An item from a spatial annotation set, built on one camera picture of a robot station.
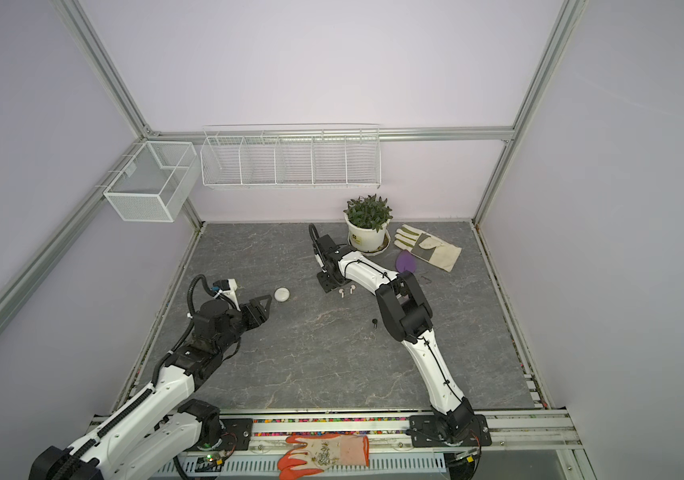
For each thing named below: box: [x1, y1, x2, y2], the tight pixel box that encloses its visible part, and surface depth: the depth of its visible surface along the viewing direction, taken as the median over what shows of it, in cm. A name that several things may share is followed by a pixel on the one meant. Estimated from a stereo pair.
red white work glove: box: [278, 434, 370, 480], surface depth 71 cm
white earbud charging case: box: [273, 286, 291, 303], surface depth 101 cm
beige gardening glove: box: [393, 224, 462, 272], surface depth 114 cm
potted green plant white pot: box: [343, 193, 393, 256], surface depth 104 cm
